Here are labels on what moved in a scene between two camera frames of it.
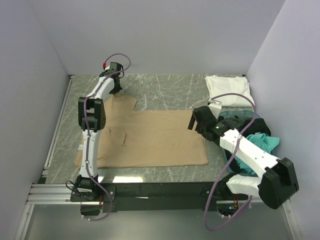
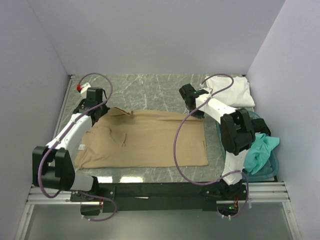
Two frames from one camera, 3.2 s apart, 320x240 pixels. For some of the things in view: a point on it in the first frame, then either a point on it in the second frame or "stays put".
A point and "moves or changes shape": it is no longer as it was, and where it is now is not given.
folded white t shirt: [217, 85] stays put
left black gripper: [115, 91] → [105, 109]
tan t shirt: [145, 138] moves or changes shape
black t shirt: [258, 125] stays put
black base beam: [156, 197] stays put
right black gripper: [192, 122] → [199, 115]
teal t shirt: [268, 145] stays put
